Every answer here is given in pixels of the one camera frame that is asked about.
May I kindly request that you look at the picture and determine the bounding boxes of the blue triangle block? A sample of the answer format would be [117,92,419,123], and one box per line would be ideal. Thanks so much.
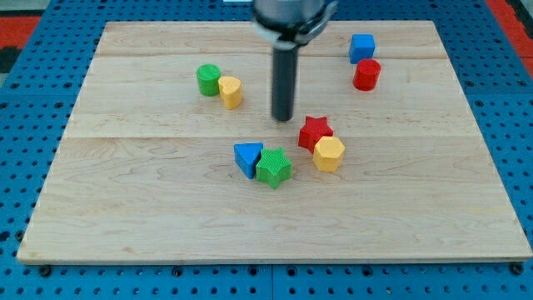
[233,142,263,179]

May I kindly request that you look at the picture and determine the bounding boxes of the red star block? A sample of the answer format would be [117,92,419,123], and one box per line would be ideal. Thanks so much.
[298,116,334,153]

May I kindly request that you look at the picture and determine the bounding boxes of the yellow hexagon block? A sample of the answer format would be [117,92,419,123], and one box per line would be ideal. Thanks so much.
[312,136,346,173]

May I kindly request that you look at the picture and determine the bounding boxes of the yellow heart block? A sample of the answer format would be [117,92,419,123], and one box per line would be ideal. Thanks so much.
[218,76,242,110]

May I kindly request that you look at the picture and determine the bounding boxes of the green cylinder block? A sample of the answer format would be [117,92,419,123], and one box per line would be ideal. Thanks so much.
[196,64,221,97]

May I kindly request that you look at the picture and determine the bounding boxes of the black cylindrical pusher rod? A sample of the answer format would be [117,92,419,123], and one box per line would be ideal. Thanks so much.
[271,46,298,122]

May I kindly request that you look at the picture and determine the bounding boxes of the green star block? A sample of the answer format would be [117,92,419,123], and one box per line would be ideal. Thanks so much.
[256,147,292,189]

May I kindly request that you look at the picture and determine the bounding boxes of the light wooden board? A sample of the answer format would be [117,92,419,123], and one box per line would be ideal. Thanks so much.
[17,21,532,265]

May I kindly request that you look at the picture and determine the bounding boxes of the red cylinder block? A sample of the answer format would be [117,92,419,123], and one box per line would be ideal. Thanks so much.
[352,58,381,91]

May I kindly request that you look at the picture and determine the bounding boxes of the blue cube block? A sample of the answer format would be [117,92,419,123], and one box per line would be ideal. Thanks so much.
[349,33,376,64]

